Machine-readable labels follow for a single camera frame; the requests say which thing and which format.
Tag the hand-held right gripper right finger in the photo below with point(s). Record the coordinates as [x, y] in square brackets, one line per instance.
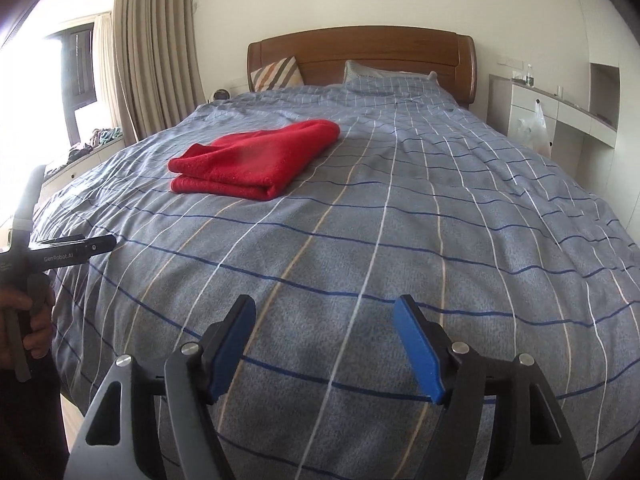
[417, 350]

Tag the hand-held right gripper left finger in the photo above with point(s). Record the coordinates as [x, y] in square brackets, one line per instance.
[232, 345]

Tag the red sweater with white rabbit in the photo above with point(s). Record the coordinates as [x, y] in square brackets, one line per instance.
[250, 160]

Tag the pile of clothes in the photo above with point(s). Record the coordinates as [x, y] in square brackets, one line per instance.
[95, 140]

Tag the person's left hand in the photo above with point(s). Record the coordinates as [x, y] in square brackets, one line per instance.
[42, 332]

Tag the blue checked duvet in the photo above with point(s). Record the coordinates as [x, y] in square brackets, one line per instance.
[400, 235]

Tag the person's dark clothing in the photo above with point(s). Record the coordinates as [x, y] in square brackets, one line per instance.
[30, 420]

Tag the window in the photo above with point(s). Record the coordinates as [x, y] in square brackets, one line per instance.
[80, 70]

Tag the sheer white curtain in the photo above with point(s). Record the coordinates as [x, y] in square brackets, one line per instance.
[107, 70]

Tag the beige curtain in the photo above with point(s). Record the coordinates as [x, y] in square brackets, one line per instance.
[155, 50]

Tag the small round clock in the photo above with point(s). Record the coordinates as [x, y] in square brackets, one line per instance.
[221, 94]

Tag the clear plastic bag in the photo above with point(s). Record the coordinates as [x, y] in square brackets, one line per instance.
[535, 127]

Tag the white desk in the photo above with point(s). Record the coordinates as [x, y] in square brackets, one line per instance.
[525, 102]

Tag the striped pillow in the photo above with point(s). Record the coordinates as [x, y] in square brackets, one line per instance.
[277, 75]

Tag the clear bottle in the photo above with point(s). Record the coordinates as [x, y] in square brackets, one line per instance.
[529, 76]

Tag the wooden headboard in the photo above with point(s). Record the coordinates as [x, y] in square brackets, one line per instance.
[375, 50]

